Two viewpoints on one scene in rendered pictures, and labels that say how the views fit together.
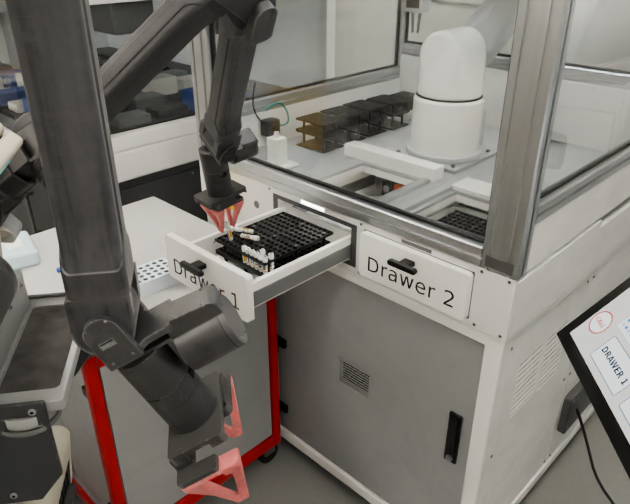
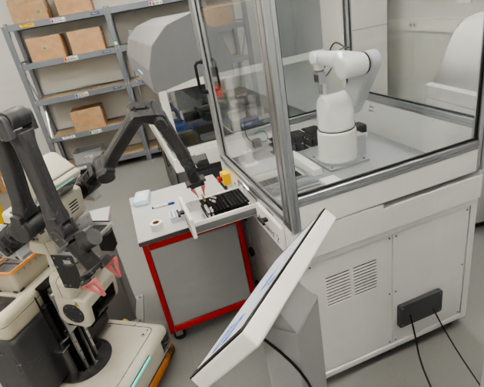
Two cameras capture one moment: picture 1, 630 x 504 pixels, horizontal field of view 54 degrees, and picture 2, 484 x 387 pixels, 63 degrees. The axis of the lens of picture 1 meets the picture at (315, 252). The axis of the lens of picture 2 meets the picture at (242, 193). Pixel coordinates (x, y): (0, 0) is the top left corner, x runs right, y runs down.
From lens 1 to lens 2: 0.97 m
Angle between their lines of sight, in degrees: 28
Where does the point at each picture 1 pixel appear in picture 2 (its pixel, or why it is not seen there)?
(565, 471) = (413, 352)
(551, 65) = (279, 136)
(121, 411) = (162, 270)
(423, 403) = not seen: hidden behind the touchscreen
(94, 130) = (41, 183)
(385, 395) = not seen: hidden behind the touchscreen
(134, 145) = (204, 150)
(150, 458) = (179, 294)
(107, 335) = (55, 236)
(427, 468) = not seen: hidden behind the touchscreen
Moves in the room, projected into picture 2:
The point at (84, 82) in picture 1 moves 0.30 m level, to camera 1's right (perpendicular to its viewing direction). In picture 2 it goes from (35, 171) to (108, 175)
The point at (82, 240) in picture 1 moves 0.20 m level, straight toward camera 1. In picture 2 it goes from (45, 210) to (8, 246)
